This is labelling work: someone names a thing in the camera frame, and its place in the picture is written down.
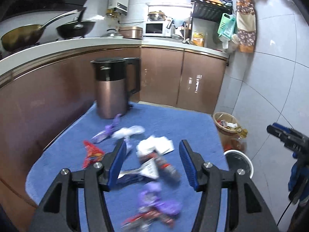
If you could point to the blue towel mat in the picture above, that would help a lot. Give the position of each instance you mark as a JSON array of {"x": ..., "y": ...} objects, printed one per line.
[{"x": 68, "y": 151}]

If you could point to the copper rice cooker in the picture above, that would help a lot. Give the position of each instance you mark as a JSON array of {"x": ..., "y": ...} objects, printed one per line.
[{"x": 131, "y": 32}]

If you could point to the amber oil bottle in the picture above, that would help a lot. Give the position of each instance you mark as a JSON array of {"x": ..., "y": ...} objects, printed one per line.
[{"x": 238, "y": 142}]

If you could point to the brown kitchen cabinets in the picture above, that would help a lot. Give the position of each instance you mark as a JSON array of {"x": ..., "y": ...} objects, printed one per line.
[{"x": 44, "y": 89}]

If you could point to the brass wok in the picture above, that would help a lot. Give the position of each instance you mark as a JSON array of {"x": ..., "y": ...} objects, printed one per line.
[{"x": 29, "y": 34}]

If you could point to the white printed torn wrapper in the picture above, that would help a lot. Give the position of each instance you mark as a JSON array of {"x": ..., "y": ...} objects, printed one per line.
[{"x": 147, "y": 169}]

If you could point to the white microwave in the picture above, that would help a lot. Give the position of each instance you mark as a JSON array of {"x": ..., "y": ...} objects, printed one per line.
[{"x": 157, "y": 29}]

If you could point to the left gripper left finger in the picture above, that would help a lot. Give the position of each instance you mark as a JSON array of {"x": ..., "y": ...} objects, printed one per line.
[{"x": 59, "y": 208}]

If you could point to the pot on microwave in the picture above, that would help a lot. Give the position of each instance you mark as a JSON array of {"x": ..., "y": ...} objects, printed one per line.
[{"x": 156, "y": 16}]

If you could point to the copper black electric kettle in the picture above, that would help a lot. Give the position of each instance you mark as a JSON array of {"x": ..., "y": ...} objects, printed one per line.
[{"x": 116, "y": 80}]

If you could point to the black frying pan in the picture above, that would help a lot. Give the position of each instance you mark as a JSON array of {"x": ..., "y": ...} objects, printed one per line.
[{"x": 76, "y": 28}]

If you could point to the white rimmed trash can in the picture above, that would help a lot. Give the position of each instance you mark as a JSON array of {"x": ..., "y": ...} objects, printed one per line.
[{"x": 238, "y": 160}]

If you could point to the glass pot lid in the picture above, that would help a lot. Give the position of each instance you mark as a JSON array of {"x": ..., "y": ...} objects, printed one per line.
[{"x": 112, "y": 33}]

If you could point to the white plastic bag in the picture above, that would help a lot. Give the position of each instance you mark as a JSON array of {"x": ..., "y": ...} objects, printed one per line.
[{"x": 128, "y": 132}]

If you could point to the green plastic bag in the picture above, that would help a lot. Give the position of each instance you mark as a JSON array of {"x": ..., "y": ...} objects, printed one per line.
[{"x": 226, "y": 27}]

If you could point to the long purple twisted wrapper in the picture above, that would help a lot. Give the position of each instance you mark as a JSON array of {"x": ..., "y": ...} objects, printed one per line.
[{"x": 107, "y": 132}]

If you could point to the small purple candy wrapper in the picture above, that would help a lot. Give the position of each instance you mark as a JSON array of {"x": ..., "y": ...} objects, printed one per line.
[{"x": 128, "y": 144}]

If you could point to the floral hanging apron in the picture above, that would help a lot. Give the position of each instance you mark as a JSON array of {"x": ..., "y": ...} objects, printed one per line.
[{"x": 246, "y": 25}]

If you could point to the red snack wrapper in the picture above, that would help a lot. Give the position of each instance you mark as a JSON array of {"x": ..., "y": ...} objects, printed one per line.
[{"x": 93, "y": 154}]

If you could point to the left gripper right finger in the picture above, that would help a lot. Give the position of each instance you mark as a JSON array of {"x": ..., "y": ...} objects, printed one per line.
[{"x": 246, "y": 208}]

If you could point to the yellow food package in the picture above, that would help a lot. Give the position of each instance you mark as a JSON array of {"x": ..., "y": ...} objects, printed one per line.
[{"x": 198, "y": 39}]

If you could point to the white tissue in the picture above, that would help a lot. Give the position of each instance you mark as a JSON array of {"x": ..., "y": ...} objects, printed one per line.
[{"x": 160, "y": 145}]

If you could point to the beige trash bin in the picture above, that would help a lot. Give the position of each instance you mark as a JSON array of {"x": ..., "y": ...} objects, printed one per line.
[{"x": 227, "y": 126}]

